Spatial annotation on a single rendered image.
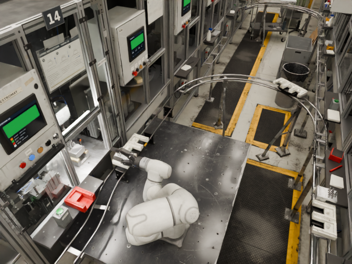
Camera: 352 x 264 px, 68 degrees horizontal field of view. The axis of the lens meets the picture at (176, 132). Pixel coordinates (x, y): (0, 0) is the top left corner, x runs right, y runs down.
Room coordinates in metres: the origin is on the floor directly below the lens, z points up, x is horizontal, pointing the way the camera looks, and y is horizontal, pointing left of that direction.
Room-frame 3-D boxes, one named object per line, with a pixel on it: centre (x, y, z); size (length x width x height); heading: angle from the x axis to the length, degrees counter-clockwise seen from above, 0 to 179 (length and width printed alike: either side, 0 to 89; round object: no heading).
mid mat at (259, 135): (2.90, -1.37, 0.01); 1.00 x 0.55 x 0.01; 158
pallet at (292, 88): (2.59, -1.29, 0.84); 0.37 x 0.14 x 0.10; 36
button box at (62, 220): (0.86, 0.70, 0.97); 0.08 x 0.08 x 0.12; 68
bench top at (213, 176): (1.34, 0.04, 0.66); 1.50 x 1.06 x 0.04; 158
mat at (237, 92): (5.47, -1.60, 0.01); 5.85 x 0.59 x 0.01; 158
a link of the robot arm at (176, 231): (0.91, 0.01, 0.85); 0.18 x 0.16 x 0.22; 110
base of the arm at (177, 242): (0.94, 0.00, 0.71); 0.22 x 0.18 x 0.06; 158
